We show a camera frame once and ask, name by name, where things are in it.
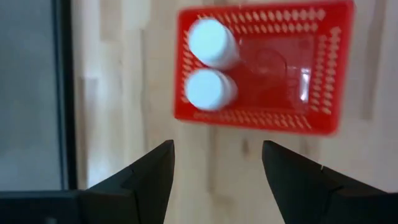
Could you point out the red plastic basket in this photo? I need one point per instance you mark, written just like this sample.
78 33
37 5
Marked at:
273 77

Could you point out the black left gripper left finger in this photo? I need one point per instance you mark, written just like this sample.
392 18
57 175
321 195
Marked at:
140 193

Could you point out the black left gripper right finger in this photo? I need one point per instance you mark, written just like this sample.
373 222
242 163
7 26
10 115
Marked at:
311 199

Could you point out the black metal table frame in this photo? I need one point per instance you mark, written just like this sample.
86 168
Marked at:
65 93

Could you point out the white pill bottle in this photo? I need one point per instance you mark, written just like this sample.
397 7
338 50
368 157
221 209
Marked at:
213 43
208 90

